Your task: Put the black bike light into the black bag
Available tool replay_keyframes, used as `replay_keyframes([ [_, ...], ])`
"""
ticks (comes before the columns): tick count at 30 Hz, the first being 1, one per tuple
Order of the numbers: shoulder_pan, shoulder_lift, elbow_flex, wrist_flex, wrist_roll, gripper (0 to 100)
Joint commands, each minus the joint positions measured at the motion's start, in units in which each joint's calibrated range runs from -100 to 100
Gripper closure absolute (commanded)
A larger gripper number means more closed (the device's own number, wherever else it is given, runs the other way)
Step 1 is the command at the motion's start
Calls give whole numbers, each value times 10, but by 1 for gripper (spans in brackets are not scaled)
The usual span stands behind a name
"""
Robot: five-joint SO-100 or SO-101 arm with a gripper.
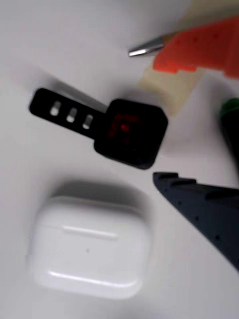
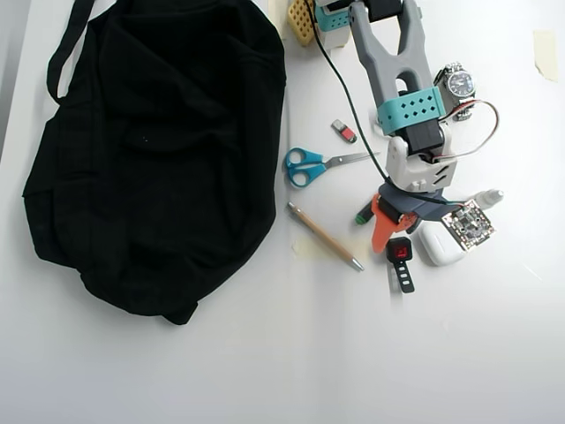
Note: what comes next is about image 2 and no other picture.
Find red white servo wires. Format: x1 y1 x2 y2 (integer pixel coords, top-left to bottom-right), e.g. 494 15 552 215
428 100 501 163

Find black bike light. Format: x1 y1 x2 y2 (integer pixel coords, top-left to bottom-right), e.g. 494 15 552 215
384 236 416 295

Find narrow masking tape piece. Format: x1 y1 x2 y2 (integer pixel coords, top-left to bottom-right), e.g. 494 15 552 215
531 29 560 84

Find red USB stick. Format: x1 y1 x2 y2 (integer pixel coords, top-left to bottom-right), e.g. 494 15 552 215
331 118 358 144

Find black fabric bag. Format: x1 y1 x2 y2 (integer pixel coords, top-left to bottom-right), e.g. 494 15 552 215
21 0 287 327

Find wide torn masking tape piece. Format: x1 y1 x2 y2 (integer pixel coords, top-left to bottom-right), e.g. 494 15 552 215
291 235 376 262

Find black green marker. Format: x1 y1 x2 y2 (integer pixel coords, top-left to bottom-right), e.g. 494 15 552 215
354 201 377 227

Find small white bottle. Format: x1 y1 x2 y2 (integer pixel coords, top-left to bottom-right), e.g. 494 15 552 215
474 188 505 209

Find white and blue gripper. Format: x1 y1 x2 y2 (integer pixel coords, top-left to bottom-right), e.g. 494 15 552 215
369 135 459 254

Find bare camera circuit board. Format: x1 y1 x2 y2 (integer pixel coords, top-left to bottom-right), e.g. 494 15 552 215
441 198 497 254

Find white earbuds case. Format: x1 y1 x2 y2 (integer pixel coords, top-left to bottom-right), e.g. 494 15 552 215
417 223 467 267

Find silver wristwatch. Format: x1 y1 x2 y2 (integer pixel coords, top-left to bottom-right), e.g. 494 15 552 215
436 60 479 122

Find wooden ballpoint pen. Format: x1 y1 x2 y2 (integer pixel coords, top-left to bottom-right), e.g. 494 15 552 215
286 201 365 272

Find yellow perforated robot base part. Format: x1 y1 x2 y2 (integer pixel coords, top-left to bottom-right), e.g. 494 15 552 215
287 0 318 48

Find black camera cable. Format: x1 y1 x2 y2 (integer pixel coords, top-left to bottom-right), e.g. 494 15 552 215
303 0 463 209

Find blue handled scissors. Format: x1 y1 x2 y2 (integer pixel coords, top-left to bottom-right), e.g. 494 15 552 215
282 147 381 189

